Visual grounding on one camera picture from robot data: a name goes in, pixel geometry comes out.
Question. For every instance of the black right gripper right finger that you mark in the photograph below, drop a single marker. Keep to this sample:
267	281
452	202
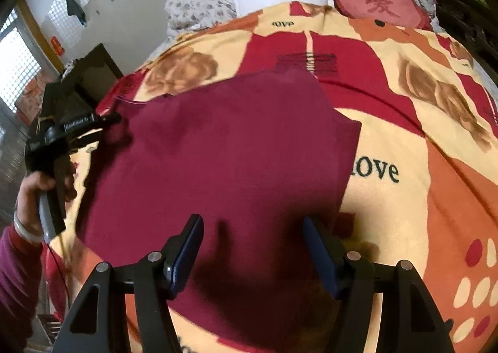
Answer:
410	320

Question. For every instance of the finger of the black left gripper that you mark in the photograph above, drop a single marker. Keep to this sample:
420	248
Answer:
107	120

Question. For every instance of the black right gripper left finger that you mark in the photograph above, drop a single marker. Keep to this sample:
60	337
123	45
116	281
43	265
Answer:
97	320

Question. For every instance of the maroon sweatshirt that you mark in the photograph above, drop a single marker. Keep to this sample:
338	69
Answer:
254	156

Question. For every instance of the maroon left sleeve forearm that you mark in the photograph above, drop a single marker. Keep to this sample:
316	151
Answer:
21	271

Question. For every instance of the person's left hand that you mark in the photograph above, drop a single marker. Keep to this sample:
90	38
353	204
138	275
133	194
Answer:
30	189

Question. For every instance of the dark wooden desk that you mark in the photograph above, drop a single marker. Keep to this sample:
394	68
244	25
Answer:
81	88

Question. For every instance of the barred window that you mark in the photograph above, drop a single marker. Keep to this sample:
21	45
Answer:
18	65

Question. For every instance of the rose pattern fleece blanket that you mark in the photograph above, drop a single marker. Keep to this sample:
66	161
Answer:
423	186

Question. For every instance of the red heart cushion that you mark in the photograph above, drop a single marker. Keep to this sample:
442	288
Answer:
397	12

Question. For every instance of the dark carved headboard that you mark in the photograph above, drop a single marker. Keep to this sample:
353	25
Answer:
473	24

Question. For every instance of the red paper wall sticker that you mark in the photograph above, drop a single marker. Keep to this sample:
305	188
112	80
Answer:
57	46

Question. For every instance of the dark cloth on wall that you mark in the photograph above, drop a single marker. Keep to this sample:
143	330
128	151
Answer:
74	9

